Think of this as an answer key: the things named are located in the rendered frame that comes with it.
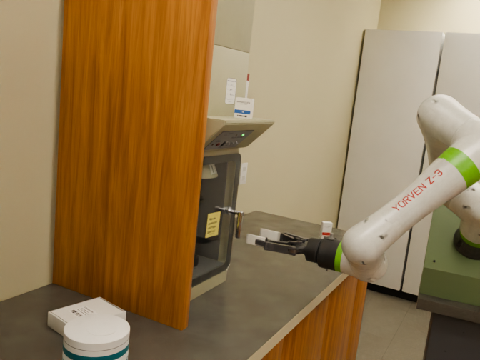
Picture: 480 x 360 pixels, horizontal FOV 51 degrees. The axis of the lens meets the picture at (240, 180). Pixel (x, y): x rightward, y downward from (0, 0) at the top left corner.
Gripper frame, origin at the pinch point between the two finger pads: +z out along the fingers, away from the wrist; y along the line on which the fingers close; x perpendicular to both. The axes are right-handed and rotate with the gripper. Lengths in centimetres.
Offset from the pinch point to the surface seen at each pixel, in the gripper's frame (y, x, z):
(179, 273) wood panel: 34.6, 4.9, 6.6
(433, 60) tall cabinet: -283, -88, -2
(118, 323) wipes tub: 65, 6, 0
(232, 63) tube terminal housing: 6, -53, 13
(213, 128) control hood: 27.2, -34.1, 4.9
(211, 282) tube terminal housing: 4.9, 17.5, 13.5
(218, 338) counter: 31.8, 20.5, -5.5
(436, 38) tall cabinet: -283, -104, -2
